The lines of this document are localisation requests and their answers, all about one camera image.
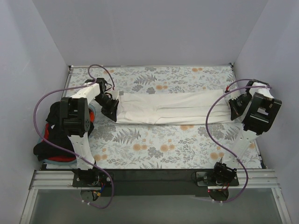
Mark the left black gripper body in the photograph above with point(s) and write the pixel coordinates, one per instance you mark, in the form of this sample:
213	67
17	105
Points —
110	106

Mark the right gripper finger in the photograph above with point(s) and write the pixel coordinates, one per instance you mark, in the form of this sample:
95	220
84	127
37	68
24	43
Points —
232	103
234	114

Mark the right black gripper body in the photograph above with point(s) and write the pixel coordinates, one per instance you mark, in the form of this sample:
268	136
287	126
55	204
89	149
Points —
237	106

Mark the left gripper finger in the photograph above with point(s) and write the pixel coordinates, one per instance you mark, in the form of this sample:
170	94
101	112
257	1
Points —
110	113
114	107

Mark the white t shirt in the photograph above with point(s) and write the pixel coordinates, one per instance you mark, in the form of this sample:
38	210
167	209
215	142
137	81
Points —
172	109

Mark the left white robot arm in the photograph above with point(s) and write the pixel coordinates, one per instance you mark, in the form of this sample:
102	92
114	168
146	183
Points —
76	122

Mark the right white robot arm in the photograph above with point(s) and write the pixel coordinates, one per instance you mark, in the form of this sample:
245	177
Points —
258	109

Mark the floral patterned table cloth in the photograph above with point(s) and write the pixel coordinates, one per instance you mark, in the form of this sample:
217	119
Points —
142	146

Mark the red t shirt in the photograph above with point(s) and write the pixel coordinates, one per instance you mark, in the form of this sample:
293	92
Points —
46	152

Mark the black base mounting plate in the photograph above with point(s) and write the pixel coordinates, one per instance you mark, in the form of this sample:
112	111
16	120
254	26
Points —
150	182

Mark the light blue t shirt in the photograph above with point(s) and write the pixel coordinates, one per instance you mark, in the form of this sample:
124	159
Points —
58	162

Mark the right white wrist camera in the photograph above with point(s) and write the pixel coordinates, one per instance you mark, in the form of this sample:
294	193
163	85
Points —
232	93

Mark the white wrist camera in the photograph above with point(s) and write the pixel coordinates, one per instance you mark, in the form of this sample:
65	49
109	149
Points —
232	93
116	94

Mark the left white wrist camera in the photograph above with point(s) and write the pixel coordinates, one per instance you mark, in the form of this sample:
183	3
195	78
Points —
116	94

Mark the aluminium frame rail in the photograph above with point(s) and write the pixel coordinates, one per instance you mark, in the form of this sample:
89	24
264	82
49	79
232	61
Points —
258	179

